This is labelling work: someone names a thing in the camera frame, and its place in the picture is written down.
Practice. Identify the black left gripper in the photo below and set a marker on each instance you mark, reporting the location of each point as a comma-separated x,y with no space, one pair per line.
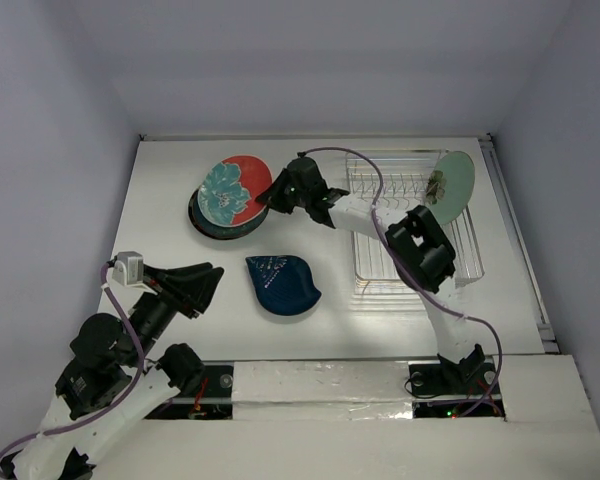
197,283

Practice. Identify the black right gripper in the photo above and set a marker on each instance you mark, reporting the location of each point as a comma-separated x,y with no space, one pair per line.
290,195

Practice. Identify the red plate teal flower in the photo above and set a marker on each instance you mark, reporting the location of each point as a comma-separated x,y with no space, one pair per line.
227,197

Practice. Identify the brown striped rim plate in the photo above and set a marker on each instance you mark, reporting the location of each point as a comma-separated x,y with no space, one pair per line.
195,225

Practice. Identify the dark teal glazed plate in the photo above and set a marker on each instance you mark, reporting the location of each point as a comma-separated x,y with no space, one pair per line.
205,227

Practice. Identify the dark blue leaf plate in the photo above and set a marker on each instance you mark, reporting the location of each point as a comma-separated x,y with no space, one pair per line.
283,284

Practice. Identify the mint green flower plate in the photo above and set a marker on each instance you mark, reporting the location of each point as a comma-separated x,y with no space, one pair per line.
450,186

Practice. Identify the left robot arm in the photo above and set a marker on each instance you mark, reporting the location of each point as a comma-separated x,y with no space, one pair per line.
110,385

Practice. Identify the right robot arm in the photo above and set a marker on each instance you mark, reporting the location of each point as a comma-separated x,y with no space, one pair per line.
419,249

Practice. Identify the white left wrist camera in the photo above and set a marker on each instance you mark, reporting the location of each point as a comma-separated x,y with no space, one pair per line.
128,270

